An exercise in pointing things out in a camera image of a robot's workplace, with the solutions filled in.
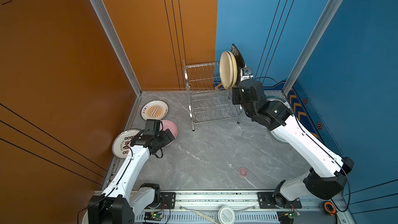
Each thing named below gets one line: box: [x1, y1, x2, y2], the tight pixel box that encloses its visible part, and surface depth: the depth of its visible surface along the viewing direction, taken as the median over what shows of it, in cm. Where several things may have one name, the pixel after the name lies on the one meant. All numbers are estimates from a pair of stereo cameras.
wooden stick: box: [195, 210, 220, 224], surface depth 71 cm
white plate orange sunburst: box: [140, 99, 169, 121], surface depth 111 cm
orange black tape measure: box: [319, 200, 338, 216], surface depth 71 cm
